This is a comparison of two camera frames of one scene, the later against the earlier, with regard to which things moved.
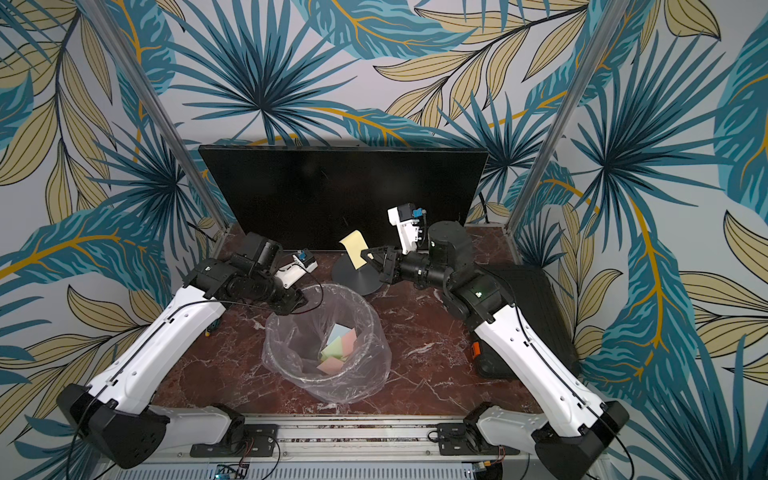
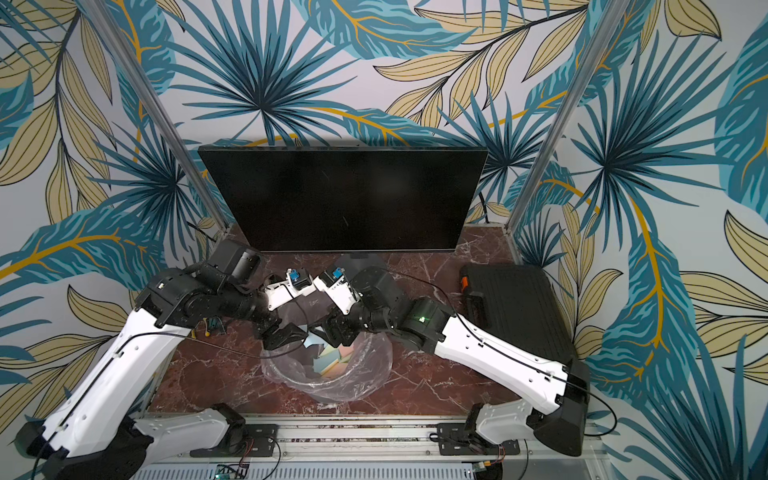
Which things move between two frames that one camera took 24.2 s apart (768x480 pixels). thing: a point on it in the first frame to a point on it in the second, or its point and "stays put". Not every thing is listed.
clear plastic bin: x=335 y=348 stays put
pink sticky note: x=348 y=342 stays put
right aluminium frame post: x=579 y=95 stays put
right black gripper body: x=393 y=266 to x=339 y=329
